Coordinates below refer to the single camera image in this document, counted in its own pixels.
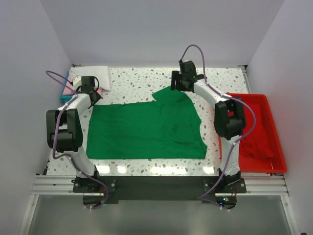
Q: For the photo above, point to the folded pink t shirt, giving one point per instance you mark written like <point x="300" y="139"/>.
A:
<point x="95" y="82"/>

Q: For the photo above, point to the folded teal t shirt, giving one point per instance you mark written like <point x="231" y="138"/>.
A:
<point x="64" y="98"/>

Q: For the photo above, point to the green t shirt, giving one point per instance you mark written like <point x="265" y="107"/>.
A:
<point x="167" y="127"/>

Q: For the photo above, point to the red t shirt in bin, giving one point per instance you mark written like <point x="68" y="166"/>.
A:
<point x="256" y="144"/>

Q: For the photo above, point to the folded white t shirt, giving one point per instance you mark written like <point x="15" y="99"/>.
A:
<point x="100" y="72"/>

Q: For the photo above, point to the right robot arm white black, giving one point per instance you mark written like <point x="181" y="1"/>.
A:
<point x="229" y="116"/>

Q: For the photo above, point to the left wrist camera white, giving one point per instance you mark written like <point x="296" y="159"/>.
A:
<point x="76" y="81"/>

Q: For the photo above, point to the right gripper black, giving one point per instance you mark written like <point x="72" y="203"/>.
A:
<point x="174" y="81"/>

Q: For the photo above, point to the red plastic bin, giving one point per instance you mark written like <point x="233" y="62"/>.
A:
<point x="277" y="163"/>

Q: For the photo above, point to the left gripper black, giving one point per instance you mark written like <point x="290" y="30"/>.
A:
<point x="95" y="96"/>

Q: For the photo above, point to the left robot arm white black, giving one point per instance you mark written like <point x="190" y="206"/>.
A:
<point x="64" y="131"/>

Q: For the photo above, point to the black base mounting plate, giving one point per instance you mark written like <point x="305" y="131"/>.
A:
<point x="153" y="188"/>

